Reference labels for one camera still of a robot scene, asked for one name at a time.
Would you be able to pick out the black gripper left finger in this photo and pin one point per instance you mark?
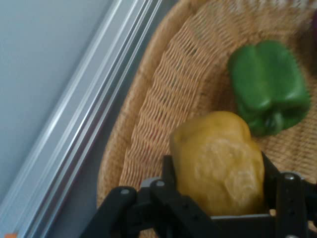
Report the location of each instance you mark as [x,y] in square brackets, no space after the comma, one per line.
[158,198]

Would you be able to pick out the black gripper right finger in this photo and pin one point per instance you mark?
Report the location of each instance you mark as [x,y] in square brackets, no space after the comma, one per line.
[289,198]

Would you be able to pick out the yellow brown potato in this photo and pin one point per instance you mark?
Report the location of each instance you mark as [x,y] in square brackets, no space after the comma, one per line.
[218,163]

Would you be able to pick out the green bell pepper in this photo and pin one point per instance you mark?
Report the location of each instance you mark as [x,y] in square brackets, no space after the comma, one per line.
[267,86]

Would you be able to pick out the woven wicker basket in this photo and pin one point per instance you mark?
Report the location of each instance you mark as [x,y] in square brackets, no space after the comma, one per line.
[185,86]

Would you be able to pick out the small orange object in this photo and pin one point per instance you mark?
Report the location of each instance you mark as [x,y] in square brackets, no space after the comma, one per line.
[8,235]

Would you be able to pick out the aluminium rail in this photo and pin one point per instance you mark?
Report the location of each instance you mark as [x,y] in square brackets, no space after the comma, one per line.
[74,119]

